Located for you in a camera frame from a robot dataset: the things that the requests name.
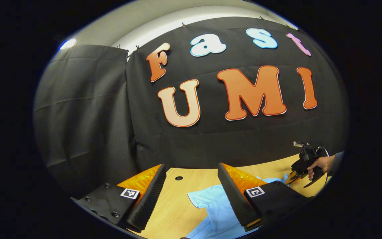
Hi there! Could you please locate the black backdrop cloth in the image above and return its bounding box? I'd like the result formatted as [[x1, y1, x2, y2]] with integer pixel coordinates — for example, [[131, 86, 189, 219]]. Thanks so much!
[[33, 17, 349, 199]]

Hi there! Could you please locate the light blue T-shirt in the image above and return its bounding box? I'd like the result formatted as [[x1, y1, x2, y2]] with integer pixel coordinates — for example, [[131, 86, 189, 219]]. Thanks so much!
[[187, 175, 291, 239]]

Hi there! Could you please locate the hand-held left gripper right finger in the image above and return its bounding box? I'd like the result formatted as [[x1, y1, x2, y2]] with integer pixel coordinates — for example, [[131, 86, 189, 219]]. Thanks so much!
[[218, 162, 315, 232]]

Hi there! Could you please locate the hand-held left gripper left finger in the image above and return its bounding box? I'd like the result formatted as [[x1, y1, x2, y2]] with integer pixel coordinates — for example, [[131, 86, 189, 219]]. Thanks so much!
[[70, 164, 167, 233]]

